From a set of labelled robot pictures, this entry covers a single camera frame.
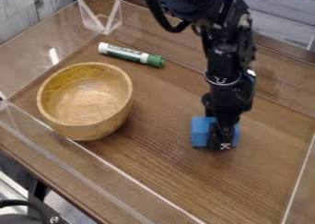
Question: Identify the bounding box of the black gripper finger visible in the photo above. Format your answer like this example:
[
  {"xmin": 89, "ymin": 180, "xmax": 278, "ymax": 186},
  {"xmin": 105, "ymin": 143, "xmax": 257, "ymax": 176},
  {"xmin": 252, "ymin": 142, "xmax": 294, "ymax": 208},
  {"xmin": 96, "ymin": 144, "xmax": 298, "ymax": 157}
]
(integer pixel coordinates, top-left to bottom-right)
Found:
[{"xmin": 206, "ymin": 122, "xmax": 240, "ymax": 151}]

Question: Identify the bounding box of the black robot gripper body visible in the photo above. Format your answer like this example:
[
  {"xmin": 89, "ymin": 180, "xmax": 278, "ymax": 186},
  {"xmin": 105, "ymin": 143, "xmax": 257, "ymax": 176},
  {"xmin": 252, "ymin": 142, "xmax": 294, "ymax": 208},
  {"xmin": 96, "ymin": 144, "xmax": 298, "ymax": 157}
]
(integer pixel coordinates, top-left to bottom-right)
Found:
[{"xmin": 201, "ymin": 69, "xmax": 256, "ymax": 126}]

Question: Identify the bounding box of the blue rectangular block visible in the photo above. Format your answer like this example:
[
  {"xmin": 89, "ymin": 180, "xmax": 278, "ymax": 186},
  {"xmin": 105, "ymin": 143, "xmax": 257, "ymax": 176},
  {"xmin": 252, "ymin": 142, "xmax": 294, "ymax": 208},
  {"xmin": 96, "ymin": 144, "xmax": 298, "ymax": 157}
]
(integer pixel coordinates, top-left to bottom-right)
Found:
[{"xmin": 190, "ymin": 117, "xmax": 241, "ymax": 147}]

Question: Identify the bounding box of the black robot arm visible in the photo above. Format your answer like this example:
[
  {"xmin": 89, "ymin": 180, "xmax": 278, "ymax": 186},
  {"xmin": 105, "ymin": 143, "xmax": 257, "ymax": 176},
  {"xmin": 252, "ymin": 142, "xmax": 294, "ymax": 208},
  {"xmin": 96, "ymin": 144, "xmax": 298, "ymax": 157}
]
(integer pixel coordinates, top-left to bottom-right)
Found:
[{"xmin": 160, "ymin": 0, "xmax": 256, "ymax": 150}]

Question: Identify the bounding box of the brown wooden bowl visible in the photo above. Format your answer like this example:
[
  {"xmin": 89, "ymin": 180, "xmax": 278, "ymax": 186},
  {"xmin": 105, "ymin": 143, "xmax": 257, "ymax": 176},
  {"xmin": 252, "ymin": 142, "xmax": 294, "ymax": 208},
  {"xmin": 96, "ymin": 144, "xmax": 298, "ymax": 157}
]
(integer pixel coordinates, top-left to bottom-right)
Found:
[{"xmin": 37, "ymin": 62, "xmax": 133, "ymax": 141}]

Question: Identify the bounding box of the green and white marker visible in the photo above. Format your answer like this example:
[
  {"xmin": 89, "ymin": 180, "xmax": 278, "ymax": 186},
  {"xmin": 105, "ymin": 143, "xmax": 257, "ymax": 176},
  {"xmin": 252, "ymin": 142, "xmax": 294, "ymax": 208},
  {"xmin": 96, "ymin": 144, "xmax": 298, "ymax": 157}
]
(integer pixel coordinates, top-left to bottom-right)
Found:
[{"xmin": 98, "ymin": 42, "xmax": 165, "ymax": 68}]

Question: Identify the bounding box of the black table leg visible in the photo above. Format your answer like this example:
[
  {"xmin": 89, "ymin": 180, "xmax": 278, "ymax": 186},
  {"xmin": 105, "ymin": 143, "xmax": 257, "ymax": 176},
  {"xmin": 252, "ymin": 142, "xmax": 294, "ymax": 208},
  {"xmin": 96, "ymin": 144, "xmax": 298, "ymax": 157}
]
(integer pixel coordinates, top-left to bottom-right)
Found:
[{"xmin": 33, "ymin": 181, "xmax": 48, "ymax": 201}]

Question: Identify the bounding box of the clear acrylic corner bracket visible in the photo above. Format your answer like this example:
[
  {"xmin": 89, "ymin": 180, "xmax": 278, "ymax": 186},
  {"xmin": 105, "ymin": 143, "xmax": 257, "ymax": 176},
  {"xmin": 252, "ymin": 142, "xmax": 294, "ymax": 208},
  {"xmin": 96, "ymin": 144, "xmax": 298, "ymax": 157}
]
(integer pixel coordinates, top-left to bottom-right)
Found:
[{"xmin": 77, "ymin": 0, "xmax": 121, "ymax": 36}]

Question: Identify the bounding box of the black cable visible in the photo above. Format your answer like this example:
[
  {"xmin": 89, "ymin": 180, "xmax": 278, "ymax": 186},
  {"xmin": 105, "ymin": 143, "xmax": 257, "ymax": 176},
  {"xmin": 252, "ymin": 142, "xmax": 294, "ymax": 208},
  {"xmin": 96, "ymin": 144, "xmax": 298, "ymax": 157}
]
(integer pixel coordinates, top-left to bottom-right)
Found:
[{"xmin": 0, "ymin": 198, "xmax": 42, "ymax": 224}]

